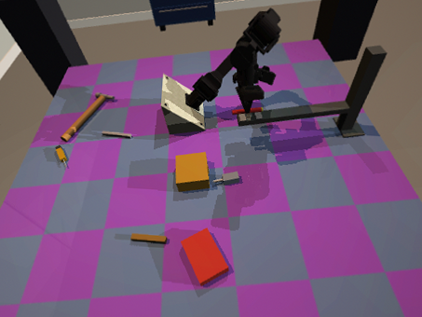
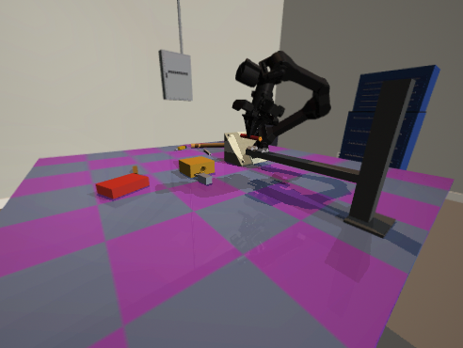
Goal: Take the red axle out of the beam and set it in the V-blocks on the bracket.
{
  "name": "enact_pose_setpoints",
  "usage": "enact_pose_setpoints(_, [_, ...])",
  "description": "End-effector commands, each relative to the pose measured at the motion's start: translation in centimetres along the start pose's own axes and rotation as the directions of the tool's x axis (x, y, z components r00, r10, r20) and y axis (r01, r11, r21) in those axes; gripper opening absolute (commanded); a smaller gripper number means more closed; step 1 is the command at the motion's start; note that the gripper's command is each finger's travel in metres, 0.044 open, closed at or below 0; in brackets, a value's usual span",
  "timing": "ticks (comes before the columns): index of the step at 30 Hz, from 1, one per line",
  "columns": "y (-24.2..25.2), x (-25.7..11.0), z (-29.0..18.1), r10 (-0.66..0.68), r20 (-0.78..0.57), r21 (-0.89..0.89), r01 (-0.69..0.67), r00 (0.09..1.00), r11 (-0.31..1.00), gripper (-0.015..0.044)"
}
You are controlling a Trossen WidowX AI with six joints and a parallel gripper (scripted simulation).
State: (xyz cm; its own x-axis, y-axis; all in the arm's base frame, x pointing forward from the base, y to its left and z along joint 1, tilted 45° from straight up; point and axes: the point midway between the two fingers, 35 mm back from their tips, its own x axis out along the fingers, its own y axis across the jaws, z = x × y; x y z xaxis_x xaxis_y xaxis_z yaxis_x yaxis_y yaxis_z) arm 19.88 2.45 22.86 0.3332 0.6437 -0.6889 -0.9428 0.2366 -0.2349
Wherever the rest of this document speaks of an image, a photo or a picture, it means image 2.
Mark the red rectangular block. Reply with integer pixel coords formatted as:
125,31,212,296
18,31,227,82
96,173,150,198

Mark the hammer with wooden handle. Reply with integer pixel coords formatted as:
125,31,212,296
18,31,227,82
191,143,224,148

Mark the red cylindrical rod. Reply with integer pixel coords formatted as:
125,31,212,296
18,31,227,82
240,134,262,141

